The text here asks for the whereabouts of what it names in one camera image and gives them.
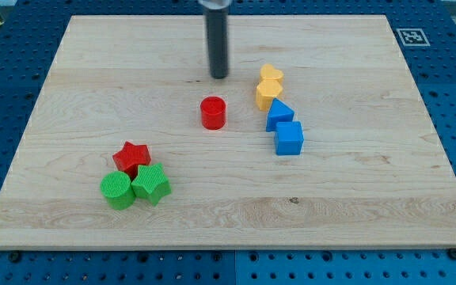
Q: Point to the red cylinder block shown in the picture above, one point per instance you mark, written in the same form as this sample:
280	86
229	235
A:
213	112

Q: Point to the blue triangle block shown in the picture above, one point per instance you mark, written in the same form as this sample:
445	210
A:
278	112

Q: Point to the blue cube block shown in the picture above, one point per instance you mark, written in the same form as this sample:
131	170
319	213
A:
288	138

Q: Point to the yellow pentagon block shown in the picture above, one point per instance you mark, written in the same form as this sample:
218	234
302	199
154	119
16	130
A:
266	92

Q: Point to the yellow heart block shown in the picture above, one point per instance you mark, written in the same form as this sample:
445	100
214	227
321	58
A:
269	72

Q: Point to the green star block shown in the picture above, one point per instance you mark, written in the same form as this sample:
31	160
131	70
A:
151	183

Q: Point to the wooden board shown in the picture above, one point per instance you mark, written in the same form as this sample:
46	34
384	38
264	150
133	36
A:
372	173

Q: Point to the red star block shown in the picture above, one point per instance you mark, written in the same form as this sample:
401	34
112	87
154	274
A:
130	157

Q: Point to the green cylinder block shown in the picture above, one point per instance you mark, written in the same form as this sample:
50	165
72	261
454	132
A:
116	189

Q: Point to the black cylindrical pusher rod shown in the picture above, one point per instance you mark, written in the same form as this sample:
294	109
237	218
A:
217	41

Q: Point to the white fiducial marker tag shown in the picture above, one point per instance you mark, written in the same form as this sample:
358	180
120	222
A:
413	37

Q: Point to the silver rod mount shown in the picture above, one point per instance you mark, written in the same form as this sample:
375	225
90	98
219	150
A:
215	4

